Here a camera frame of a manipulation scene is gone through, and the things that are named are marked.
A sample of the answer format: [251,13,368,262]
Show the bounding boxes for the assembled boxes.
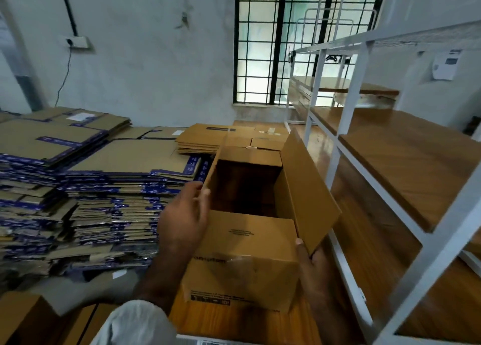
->
[0,290,121,345]

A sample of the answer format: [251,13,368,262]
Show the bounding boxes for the white metal shelf rack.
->
[286,18,481,345]

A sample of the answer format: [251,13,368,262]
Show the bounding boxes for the white wall socket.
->
[64,35,91,50]

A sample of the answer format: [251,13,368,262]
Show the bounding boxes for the black framed window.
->
[233,0,388,105]

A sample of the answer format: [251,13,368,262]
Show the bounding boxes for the brown cardboard box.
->
[175,122,290,156]

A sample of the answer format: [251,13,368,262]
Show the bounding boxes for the stack of brown cartons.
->
[180,131,343,313]

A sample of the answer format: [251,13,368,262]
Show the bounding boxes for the wooden table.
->
[169,119,481,345]

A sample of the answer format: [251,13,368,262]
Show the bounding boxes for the person's left forearm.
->
[134,247,192,315]

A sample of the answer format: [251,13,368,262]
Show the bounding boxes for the white wall device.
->
[432,49,463,82]

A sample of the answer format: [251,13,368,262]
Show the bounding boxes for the person's right forearm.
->
[308,296,365,345]

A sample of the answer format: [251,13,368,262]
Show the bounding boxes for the person's left hand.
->
[158,183,213,263]

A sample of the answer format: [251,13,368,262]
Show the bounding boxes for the thin wall cable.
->
[54,0,80,109]

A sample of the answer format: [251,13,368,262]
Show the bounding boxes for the person's right hand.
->
[295,238,335,312]

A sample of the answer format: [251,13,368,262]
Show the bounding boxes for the person's light grey shirt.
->
[90,299,200,345]

